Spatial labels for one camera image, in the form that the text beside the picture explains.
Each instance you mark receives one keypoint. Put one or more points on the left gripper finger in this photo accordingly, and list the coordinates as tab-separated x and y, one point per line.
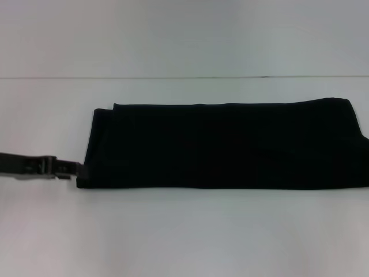
78	171

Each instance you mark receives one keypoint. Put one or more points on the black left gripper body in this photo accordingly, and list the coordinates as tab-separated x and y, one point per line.
23	165

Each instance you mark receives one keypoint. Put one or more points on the black t-shirt with FREE print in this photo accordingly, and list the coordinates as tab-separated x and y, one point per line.
216	144

